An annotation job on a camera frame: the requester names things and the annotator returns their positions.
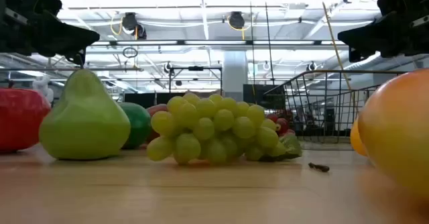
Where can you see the white pillar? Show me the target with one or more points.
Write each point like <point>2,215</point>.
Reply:
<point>234,73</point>

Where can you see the green pear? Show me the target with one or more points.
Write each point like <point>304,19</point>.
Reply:
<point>83,116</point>

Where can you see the purple grape bunch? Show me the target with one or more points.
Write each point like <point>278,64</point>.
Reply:
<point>282,123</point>

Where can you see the green grape bunch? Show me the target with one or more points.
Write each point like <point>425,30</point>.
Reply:
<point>204,128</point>

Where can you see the black monitor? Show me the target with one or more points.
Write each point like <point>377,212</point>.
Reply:
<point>251,93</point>

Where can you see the ceiling light strip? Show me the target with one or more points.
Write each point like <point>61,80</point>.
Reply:
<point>214,42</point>

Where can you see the small brown stem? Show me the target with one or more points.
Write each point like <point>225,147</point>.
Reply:
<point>318,167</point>

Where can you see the green lime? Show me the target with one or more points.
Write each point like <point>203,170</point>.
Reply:
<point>139,125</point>

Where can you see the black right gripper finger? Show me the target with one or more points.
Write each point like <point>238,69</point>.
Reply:
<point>354,54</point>
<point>375,36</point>

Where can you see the red bell pepper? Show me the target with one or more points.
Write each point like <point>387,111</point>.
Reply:
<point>399,130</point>

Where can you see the white robot statue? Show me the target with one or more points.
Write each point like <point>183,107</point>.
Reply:
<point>42,83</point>

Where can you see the red apple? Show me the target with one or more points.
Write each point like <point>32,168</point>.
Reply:
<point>20,120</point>

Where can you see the yellow orange mango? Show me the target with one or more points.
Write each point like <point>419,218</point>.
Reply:
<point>357,140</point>

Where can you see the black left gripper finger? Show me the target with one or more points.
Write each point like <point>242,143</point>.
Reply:
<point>60,38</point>
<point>79,57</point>

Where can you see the black metal stand frame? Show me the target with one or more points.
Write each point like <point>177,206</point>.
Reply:
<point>196,68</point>

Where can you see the black partition panel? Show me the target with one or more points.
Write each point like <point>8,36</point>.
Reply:
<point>147,98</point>

